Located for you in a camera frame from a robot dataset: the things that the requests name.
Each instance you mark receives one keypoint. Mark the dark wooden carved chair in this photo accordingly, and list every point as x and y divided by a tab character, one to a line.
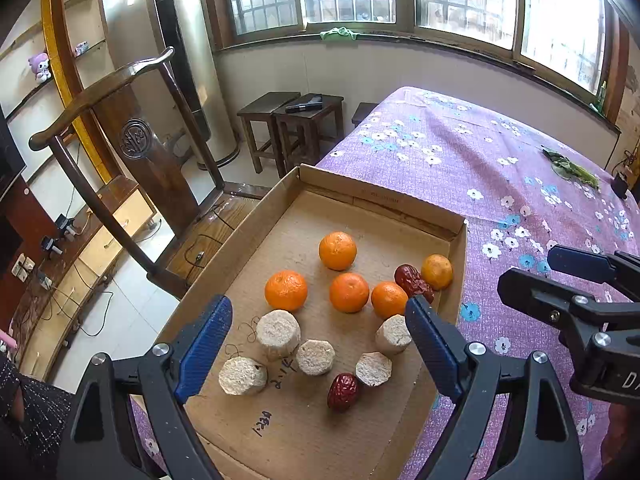
140	140

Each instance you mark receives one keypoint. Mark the orange mandarin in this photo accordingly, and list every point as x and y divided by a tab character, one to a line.
436	271
337	250
350	292
285	290
389	300

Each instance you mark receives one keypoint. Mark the white power strip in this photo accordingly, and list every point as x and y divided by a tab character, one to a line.
24	265

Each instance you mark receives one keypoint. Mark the dark wooden stool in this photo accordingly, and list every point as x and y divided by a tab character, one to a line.
364	112
310	125
267	120

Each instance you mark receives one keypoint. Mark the pink item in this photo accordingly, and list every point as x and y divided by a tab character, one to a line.
5	342

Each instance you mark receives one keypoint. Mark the beige puffed rice cake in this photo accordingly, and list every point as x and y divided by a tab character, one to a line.
277	332

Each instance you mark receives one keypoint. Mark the purple plush toy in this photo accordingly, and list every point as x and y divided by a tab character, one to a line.
40	66

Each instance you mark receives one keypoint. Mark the green cloth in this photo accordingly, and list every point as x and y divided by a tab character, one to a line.
340	33

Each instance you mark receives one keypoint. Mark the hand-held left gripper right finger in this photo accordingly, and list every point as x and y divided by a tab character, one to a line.
432	345

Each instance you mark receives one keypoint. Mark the black charger device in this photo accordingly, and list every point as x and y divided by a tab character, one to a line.
65	225
50	245

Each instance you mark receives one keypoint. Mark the dried red date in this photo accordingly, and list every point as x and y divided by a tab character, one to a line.
412	280
343	391

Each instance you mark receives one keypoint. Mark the black remote control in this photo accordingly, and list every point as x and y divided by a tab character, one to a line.
305	104

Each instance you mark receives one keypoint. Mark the low wooden television cabinet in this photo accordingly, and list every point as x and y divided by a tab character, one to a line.
115	230

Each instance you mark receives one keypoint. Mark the shallow cardboard box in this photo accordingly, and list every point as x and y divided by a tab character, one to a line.
320	210

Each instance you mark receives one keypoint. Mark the green leafy vegetable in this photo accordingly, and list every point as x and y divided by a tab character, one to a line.
570	167

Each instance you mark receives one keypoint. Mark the gold framed wall shelf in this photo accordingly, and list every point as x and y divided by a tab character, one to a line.
50	60

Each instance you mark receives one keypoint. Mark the purple floral tablecloth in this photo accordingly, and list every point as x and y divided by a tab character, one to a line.
475	160

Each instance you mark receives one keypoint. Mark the person's black tweed garment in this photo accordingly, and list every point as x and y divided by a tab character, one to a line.
30	410

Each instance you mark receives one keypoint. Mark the black television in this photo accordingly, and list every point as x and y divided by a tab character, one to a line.
7	160

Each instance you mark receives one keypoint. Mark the champagne tower air conditioner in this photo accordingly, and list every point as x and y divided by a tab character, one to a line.
180	60

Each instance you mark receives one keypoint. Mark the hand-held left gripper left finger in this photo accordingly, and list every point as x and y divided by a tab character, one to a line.
205	347

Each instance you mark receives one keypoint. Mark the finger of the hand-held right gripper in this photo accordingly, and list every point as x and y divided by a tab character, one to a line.
580	262
530	292

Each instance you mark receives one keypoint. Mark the small black device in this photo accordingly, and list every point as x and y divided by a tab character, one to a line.
620	185

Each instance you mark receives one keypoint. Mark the window with metal bars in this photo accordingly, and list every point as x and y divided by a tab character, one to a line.
400	0

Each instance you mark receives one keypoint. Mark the green bottle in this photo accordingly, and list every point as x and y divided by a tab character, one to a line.
602	95

